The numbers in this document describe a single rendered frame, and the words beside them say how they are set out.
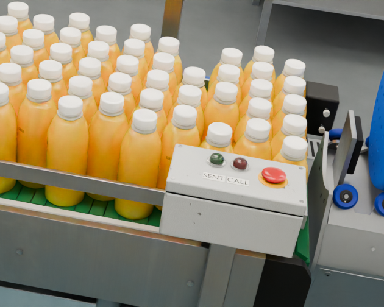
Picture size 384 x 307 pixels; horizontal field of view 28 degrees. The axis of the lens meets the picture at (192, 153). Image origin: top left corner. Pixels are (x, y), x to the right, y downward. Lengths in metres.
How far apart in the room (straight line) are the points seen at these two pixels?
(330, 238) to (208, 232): 0.34
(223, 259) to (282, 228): 0.13
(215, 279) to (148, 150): 0.23
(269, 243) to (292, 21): 3.44
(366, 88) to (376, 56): 0.40
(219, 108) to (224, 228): 0.30
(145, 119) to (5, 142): 0.24
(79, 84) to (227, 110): 0.26
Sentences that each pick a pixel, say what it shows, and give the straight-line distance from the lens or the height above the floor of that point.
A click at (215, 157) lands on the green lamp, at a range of 1.12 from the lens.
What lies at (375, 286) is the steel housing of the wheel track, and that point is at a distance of 1.47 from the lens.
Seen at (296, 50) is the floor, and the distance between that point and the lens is 4.16.
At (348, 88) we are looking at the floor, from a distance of 3.90.
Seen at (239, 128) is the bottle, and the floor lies 1.04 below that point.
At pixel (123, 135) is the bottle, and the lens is 1.27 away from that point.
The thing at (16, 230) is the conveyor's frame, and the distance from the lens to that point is 1.34.
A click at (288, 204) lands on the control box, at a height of 1.10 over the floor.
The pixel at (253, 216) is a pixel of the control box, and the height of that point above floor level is 1.06.
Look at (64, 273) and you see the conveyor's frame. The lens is 1.38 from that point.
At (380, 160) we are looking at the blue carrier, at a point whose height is 1.02.
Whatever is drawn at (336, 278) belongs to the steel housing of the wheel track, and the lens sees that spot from 1.45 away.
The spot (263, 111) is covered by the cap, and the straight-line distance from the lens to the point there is 1.30.
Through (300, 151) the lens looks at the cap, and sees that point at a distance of 1.22.
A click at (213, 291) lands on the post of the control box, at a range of 1.24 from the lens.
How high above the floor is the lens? 1.73
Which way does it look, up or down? 34 degrees down
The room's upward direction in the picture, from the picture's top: 10 degrees clockwise
